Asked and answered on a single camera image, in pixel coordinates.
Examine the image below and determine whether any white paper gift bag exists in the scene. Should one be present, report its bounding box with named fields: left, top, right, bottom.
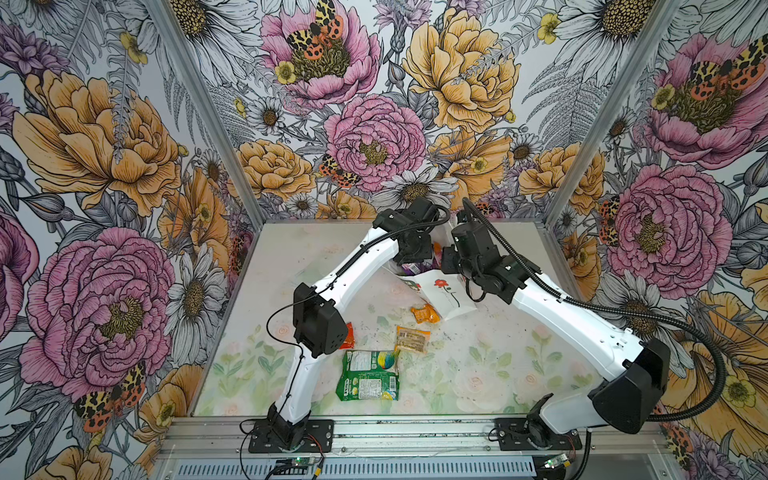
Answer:
left=394, top=242, right=476, bottom=320

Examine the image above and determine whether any small orange snack packet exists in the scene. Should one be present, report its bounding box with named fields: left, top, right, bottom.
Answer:
left=410, top=304, right=441, bottom=324

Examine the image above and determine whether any clear peanut snack packet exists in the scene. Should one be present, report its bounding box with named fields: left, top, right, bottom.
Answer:
left=395, top=326, right=431, bottom=353

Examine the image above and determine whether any red snack packet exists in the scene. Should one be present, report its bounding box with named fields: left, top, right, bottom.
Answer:
left=340, top=323, right=355, bottom=350

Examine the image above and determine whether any green candy bag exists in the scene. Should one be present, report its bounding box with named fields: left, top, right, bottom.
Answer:
left=336, top=350, right=400, bottom=401

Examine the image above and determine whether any purple Fox's berries candy bag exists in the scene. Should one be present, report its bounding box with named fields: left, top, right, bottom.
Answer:
left=401, top=261, right=434, bottom=276

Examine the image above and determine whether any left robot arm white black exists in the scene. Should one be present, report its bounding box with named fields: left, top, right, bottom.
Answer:
left=267, top=199, right=451, bottom=428

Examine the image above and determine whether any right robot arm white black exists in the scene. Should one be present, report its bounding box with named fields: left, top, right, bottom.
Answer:
left=443, top=213, right=670, bottom=442

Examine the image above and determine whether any green circuit board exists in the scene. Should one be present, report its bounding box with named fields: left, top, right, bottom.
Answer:
left=271, top=457, right=321, bottom=475

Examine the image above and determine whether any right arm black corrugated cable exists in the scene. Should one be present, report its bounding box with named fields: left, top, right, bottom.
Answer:
left=461, top=197, right=728, bottom=423

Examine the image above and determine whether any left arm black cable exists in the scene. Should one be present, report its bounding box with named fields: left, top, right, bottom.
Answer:
left=238, top=203, right=452, bottom=457

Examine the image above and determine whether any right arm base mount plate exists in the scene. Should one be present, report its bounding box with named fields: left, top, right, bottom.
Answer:
left=489, top=417, right=582, bottom=451

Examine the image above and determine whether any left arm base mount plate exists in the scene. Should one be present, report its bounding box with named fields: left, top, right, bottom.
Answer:
left=246, top=418, right=335, bottom=454

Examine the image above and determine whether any aluminium front rail frame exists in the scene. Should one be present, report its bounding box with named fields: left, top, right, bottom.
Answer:
left=151, top=415, right=685, bottom=479

